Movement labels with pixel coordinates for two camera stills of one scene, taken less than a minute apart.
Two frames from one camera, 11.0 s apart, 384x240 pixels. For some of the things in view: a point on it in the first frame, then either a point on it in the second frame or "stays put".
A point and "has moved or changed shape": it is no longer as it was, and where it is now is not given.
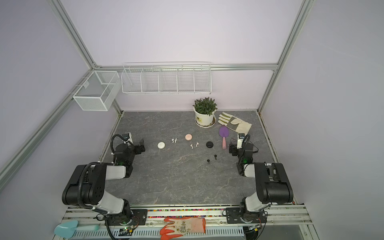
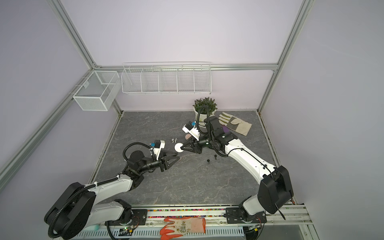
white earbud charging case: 161,145 has moved or changed shape
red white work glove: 183,225 stays put
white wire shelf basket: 166,78 stays put
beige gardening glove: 234,123 stays put
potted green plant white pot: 204,109 stays put
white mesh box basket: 96,91 stays put
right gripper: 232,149 -> 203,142
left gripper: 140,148 -> 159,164
